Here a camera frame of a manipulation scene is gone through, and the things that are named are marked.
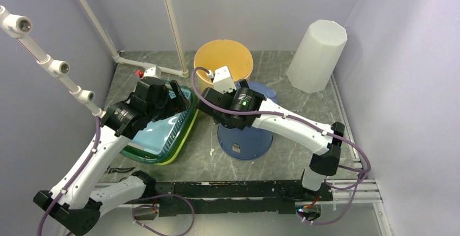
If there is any light blue perforated basket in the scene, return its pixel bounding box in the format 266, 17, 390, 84
128, 110, 189, 156

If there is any cream cartoon bucket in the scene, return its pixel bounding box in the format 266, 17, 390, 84
192, 40, 253, 94

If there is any blue bucket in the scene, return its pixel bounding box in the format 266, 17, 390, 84
217, 80, 278, 161

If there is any white octagonal bin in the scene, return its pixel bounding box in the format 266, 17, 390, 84
286, 20, 348, 93

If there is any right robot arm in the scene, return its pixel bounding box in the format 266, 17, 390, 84
197, 80, 344, 201

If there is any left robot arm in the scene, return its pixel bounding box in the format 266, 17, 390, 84
33, 76, 190, 235

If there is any dark green basket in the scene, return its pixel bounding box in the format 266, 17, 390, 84
120, 86, 197, 164

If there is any lime green basket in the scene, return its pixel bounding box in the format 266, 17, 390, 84
155, 111, 198, 165

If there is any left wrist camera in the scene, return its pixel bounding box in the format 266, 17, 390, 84
135, 66, 162, 79

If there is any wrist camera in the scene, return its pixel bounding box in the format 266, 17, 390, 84
206, 66, 237, 94
135, 66, 162, 79

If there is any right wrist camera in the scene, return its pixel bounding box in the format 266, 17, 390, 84
206, 66, 237, 94

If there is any black flat handle piece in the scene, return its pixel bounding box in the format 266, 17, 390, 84
106, 167, 135, 174

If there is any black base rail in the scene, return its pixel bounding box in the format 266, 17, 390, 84
130, 180, 333, 217

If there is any white PVC pipe frame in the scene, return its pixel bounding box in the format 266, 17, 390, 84
0, 0, 190, 118

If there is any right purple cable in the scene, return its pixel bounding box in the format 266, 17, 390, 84
190, 67, 372, 227

